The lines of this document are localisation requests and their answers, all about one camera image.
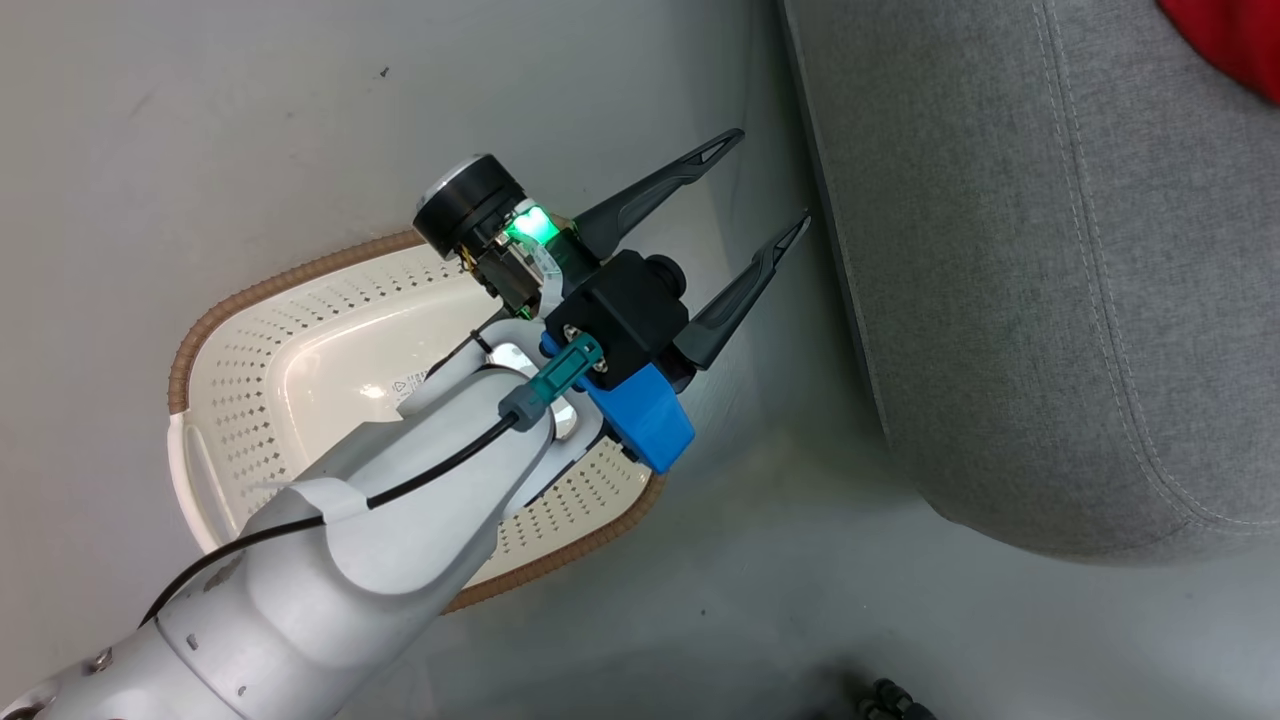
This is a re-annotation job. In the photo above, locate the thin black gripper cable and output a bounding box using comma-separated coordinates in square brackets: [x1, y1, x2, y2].
[430, 318, 511, 379]

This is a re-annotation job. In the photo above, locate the grey fabric sofa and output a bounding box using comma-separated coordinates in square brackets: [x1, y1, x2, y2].
[780, 0, 1280, 561]

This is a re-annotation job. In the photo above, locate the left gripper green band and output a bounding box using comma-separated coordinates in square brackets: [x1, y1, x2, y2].
[412, 127, 813, 372]

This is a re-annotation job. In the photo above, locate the red basketball jersey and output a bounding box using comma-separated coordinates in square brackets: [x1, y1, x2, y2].
[1157, 0, 1280, 107]

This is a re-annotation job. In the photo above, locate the white paper tag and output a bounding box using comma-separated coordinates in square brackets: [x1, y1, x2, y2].
[258, 478, 373, 523]

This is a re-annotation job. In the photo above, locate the blue left camera mount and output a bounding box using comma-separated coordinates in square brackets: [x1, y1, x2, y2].
[540, 333, 697, 476]

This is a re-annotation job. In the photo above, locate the cream perforated laundry basket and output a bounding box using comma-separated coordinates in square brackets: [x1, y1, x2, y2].
[168, 230, 669, 613]

